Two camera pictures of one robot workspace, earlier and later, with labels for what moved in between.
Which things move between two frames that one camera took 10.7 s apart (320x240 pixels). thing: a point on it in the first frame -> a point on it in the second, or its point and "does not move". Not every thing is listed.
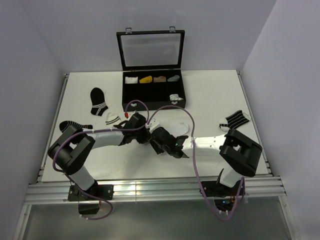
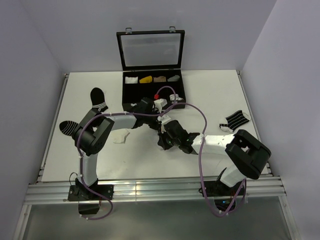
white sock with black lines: [175, 97] does not move
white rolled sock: [131, 80] does not move
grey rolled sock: [174, 78] does not move
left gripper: [144, 140] -> [157, 126]
